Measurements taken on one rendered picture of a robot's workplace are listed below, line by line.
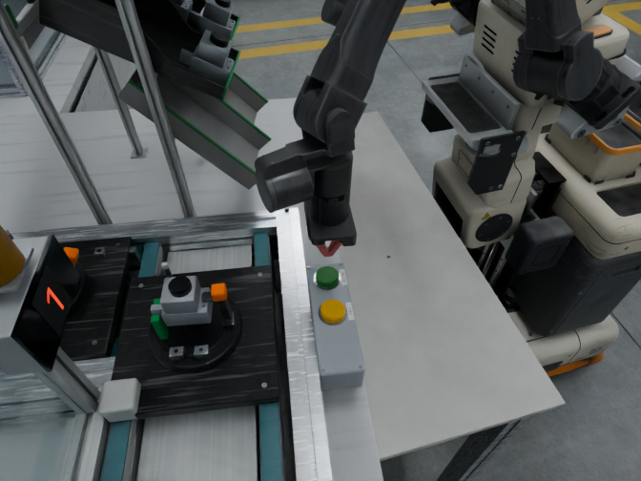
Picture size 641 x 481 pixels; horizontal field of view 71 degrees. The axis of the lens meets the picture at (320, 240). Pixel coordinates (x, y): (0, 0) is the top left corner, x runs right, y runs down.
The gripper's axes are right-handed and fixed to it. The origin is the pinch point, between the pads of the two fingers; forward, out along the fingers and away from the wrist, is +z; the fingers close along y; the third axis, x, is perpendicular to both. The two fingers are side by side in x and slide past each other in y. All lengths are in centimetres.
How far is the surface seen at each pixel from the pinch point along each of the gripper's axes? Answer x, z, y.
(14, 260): -31.3, -24.6, 18.0
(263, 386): -11.8, 5.6, 19.1
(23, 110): -79, 18, -79
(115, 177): -47, 17, -45
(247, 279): -13.7, 5.8, -0.5
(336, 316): 0.2, 5.5, 8.9
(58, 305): -31.0, -16.4, 17.5
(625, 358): 120, 102, -18
